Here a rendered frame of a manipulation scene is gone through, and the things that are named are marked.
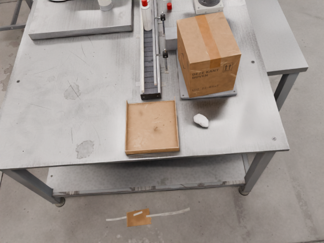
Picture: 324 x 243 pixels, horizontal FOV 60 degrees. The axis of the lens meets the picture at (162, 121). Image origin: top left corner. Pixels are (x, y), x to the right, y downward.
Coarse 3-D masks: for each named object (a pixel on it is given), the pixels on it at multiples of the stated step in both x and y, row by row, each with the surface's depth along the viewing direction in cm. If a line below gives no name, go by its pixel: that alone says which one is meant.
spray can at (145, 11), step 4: (144, 0) 157; (144, 4) 159; (148, 4) 162; (144, 8) 160; (148, 8) 161; (144, 12) 162; (148, 12) 163; (144, 16) 165; (148, 16) 165; (144, 20) 167; (148, 20) 167; (144, 24) 170; (148, 24) 170; (144, 28) 174; (148, 28) 172
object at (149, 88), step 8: (144, 32) 174; (144, 40) 170; (152, 40) 169; (144, 48) 167; (152, 48) 166; (144, 56) 163; (152, 56) 163; (144, 64) 160; (152, 64) 160; (144, 72) 157; (152, 72) 157; (144, 80) 154; (152, 80) 154; (144, 88) 152; (152, 88) 151
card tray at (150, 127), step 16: (128, 112) 150; (144, 112) 149; (160, 112) 148; (128, 128) 145; (144, 128) 144; (160, 128) 143; (176, 128) 143; (128, 144) 140; (144, 144) 140; (160, 144) 139; (176, 144) 138
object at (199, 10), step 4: (196, 0) 187; (220, 0) 185; (196, 4) 185; (200, 4) 185; (220, 4) 183; (196, 8) 183; (200, 8) 183; (204, 8) 183; (208, 8) 182; (212, 8) 183; (216, 8) 183; (220, 8) 183; (196, 12) 184; (200, 12) 184; (204, 12) 185; (208, 12) 185; (212, 12) 185
